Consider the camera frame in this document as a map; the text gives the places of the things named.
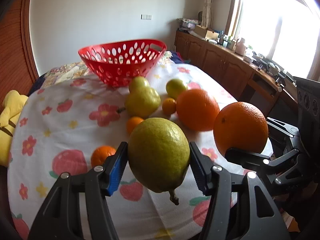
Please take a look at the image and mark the large orange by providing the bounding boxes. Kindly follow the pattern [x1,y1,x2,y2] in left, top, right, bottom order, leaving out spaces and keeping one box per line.
[213,102,268,155]
[176,89,220,132]

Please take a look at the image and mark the small tangerine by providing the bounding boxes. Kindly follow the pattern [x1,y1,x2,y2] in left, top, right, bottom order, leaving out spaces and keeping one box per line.
[91,145,116,168]
[162,98,176,115]
[126,116,144,135]

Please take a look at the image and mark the large green-yellow pear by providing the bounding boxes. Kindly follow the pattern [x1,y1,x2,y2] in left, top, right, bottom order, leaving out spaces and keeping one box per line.
[128,118,190,205]

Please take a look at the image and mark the green apple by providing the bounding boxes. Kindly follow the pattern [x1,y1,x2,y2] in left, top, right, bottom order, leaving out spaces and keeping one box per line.
[165,79,188,99]
[129,76,150,93]

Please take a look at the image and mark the yellow-green pear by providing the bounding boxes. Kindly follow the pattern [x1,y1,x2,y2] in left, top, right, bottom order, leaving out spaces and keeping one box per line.
[116,87,161,119]

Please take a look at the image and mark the brown wooden cabinet row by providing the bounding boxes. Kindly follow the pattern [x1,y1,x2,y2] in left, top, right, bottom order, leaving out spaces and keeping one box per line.
[174,30,298,118]

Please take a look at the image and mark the white floral fruit-print cloth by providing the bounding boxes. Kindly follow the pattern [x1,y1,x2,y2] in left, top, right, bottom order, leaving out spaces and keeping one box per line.
[7,60,275,240]

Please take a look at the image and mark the yellow plush toy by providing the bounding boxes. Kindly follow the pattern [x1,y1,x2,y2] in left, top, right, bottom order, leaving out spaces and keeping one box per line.
[0,90,28,167]

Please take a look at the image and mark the cardboard box on cabinet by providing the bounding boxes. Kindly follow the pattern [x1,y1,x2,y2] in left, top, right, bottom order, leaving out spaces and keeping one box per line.
[194,25,219,40]

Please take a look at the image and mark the beige window curtain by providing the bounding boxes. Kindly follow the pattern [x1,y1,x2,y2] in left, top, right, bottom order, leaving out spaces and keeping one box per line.
[201,0,214,28]

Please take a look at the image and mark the red perforated plastic basket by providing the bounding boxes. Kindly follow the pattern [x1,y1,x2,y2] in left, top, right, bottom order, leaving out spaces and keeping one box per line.
[78,39,167,88]

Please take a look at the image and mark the white wall switch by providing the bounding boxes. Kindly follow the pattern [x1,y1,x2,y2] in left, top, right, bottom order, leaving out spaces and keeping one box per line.
[141,15,152,20]

